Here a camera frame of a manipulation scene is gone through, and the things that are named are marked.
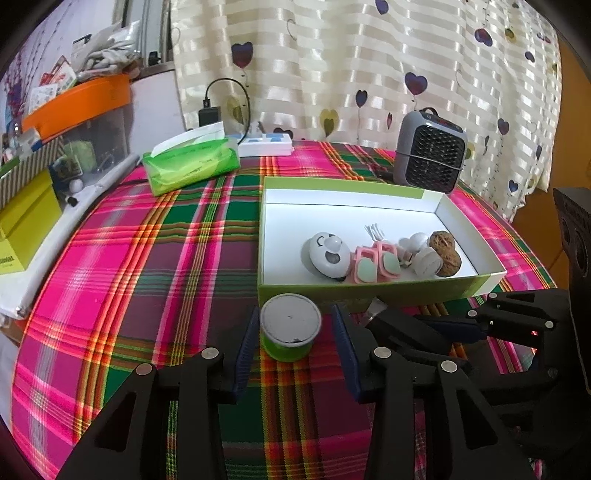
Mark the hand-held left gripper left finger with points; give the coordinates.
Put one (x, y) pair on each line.
(242, 355)

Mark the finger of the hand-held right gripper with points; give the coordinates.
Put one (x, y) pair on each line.
(461, 328)
(406, 332)

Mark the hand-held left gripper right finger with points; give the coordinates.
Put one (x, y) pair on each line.
(344, 350)

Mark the green cup with white lid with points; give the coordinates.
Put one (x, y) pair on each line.
(288, 323)

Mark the brown walnut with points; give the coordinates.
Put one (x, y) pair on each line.
(451, 264)
(441, 241)

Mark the pink clip with teal pad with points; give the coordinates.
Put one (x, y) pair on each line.
(390, 262)
(367, 267)

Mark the white plug adapter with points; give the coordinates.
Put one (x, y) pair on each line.
(415, 241)

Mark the green and white cardboard box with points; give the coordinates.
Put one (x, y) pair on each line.
(351, 217)

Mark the white round cap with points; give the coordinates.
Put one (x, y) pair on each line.
(427, 263)

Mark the white panda toy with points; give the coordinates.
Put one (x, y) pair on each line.
(325, 254)

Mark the pink green plaid tablecloth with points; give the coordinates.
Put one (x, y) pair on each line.
(161, 258)

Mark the grey portable fan heater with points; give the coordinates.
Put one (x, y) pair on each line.
(431, 154)

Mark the green tissue pack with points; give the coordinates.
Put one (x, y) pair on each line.
(194, 161)

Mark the white power strip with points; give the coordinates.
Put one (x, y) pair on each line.
(268, 144)

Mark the small white ball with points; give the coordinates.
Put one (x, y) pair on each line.
(76, 185)

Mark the black charger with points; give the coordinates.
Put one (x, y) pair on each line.
(208, 116)

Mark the yellow-green cardboard box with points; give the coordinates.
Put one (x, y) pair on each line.
(27, 221)

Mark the clear storage bin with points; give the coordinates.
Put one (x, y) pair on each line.
(92, 138)

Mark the cream heart print curtain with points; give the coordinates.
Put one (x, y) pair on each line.
(346, 69)

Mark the striped cardboard box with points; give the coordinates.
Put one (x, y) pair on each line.
(23, 170)

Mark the orange bin lid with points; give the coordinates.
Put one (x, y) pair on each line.
(78, 99)

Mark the white work gloves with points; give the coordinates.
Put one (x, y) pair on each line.
(106, 53)

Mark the colourful card packets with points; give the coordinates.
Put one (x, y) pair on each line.
(51, 81)

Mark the purple flower branches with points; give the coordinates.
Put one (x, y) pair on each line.
(18, 78)

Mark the window frame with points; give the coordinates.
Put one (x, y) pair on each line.
(152, 32)

